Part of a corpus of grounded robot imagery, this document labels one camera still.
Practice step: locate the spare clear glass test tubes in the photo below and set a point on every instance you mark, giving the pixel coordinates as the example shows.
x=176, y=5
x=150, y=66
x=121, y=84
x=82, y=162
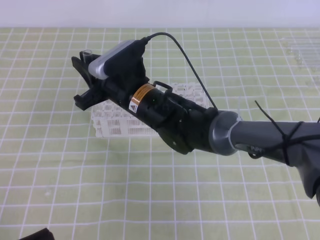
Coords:
x=306, y=54

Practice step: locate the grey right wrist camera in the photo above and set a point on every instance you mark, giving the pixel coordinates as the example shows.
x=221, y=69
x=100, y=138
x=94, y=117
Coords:
x=122, y=57

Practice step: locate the green checkered tablecloth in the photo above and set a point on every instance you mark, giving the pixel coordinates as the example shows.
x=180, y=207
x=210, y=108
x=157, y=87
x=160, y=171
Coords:
x=53, y=167

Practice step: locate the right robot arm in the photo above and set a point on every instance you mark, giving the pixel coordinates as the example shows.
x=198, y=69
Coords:
x=186, y=126

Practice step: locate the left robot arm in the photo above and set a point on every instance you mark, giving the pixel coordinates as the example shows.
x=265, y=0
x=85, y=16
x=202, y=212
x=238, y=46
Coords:
x=36, y=231

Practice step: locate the white plastic test tube rack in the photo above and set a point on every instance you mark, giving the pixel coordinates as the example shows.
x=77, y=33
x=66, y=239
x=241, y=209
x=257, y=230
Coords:
x=109, y=120

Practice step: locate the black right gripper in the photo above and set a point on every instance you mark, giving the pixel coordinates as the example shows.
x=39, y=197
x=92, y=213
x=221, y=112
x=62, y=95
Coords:
x=97, y=92

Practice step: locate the clear glass test tube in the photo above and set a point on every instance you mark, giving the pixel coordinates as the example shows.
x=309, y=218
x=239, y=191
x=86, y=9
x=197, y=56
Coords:
x=87, y=56

